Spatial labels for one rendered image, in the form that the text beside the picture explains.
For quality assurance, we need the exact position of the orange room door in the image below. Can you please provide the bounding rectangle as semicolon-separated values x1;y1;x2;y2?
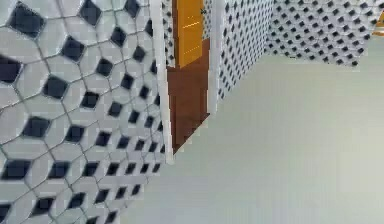
175;0;205;69

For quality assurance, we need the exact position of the orange wooden furniture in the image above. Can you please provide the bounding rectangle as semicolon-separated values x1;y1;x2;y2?
371;11;384;37

